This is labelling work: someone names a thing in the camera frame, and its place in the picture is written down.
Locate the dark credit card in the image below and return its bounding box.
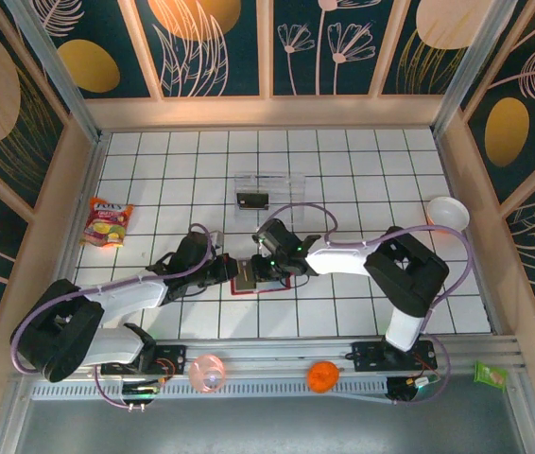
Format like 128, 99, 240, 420
236, 258, 258, 289

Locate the red card holder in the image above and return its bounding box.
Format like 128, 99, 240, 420
229, 257, 293, 297

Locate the black credit card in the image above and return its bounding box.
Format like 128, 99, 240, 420
236, 192, 270, 212

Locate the clear acrylic tray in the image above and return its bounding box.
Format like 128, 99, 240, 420
233, 174, 307, 225

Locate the fruit candy bag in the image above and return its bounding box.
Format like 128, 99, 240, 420
78, 197, 135, 249

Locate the pink transparent ball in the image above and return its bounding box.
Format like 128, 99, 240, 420
187, 354, 227, 393

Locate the orange ball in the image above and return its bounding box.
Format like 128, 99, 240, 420
306, 359, 341, 393

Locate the white and orange bowl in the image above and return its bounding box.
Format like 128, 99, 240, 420
426, 196, 471, 236

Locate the green snack packet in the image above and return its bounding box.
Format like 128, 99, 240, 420
473, 361, 509, 390

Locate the aluminium mounting rail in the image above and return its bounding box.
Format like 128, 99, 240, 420
11, 336, 531, 382

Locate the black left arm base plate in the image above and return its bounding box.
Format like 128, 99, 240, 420
100, 343, 188, 377

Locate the slotted metal cable duct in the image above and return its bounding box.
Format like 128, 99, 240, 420
29, 380, 391, 402

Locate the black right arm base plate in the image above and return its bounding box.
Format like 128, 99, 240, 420
351, 340, 439, 375

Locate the aluminium frame post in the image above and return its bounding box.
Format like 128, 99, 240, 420
430, 0, 520, 136
2, 0, 104, 143

